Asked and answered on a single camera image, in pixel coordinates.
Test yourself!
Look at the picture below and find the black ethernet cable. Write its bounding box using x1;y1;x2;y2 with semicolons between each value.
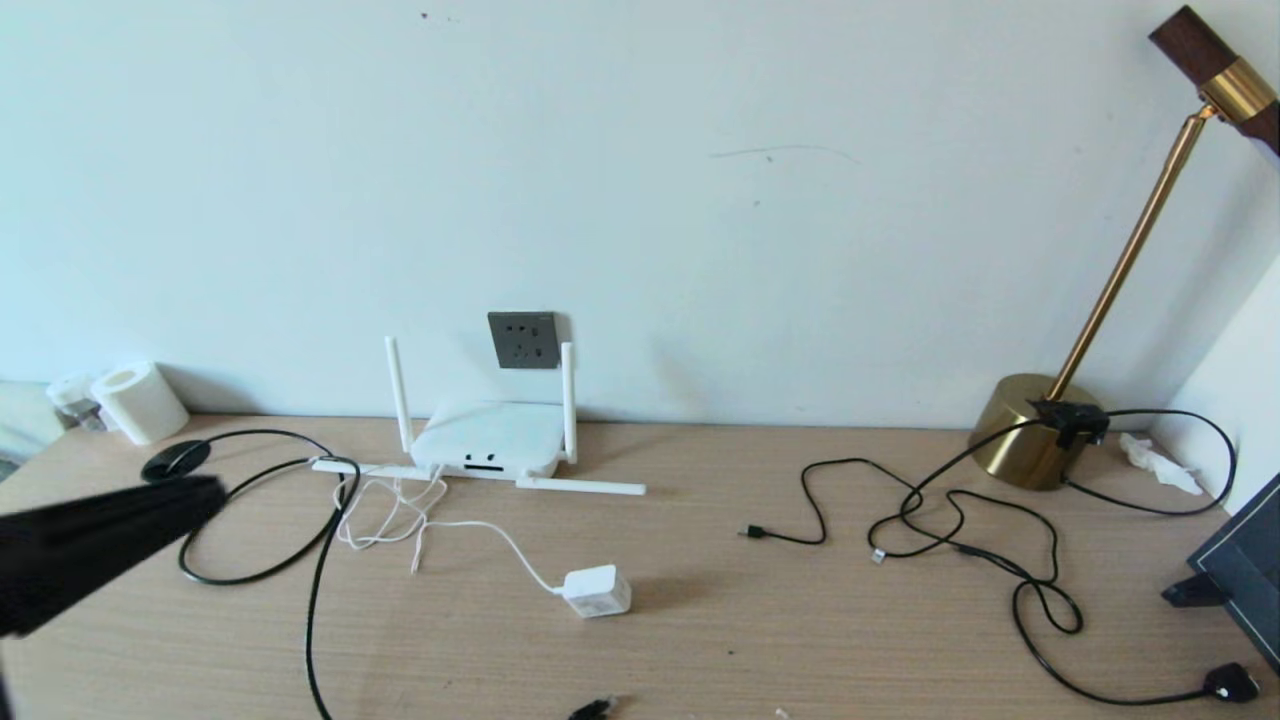
178;430;616;720

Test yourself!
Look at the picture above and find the thin white adapter cable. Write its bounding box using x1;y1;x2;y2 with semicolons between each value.
335;465;566;593

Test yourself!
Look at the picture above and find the white power adapter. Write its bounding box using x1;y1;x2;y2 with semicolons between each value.
560;565;633;619

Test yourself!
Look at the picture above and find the white router with antennas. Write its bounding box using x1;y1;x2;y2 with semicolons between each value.
312;337;646;498

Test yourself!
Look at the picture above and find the black oval desk grommet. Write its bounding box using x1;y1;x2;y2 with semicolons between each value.
140;439;213;484

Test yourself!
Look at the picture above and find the white toilet paper roll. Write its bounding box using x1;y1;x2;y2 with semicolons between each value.
90;360;191;446

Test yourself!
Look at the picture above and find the small clear container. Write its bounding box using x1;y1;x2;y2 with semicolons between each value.
45;372;106;433

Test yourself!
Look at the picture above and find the white bag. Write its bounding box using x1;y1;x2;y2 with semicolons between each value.
0;380;66;461

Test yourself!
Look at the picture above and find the gold desk lamp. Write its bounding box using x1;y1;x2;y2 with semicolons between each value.
967;5;1280;491

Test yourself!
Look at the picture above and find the crumpled white tissue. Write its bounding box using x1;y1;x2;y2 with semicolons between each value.
1118;432;1206;496

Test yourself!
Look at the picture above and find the grey wall socket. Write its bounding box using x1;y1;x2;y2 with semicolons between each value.
487;311;558;370

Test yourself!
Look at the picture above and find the black cable with power plug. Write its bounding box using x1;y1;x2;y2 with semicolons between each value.
738;458;1263;707

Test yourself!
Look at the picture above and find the dark picture frame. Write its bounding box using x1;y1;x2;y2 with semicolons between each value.
1162;475;1280;673

